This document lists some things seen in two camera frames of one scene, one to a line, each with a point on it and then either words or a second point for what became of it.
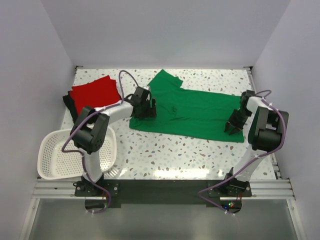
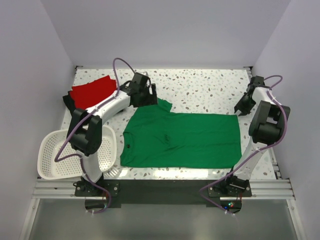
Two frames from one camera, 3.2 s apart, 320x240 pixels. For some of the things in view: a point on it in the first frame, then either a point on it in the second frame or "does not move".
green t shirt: x=190 y=113 → x=154 y=137
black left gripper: x=150 y=112 → x=151 y=99
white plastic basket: x=53 y=163 does not move
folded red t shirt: x=95 y=94 does not move
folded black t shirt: x=69 y=101 does not move
